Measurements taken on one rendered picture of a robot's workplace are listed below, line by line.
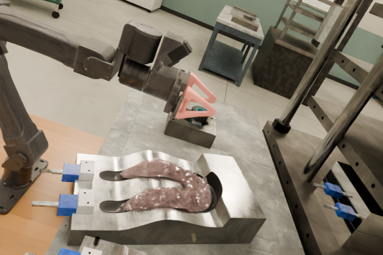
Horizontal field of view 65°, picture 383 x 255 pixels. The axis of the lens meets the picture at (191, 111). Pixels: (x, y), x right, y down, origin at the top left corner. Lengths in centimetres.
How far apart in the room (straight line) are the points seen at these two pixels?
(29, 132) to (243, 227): 60
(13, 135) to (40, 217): 21
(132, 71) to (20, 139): 31
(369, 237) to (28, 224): 102
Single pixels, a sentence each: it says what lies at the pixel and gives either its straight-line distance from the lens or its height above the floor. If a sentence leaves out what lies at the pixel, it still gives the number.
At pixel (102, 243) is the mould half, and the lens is 70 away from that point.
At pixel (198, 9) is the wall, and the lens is 760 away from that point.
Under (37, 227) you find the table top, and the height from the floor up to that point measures 80.
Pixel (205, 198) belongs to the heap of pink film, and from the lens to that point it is 87.
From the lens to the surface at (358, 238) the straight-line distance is 122.
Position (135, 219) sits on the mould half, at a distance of 78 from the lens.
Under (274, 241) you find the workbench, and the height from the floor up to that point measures 80.
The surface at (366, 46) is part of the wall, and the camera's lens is 814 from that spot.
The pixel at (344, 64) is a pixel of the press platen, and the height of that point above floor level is 126.
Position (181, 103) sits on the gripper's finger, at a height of 120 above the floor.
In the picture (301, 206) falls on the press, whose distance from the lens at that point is 128.
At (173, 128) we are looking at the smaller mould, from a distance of 120.
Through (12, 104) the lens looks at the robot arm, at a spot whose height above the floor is 104.
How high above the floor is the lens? 145
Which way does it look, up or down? 26 degrees down
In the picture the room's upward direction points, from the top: 22 degrees clockwise
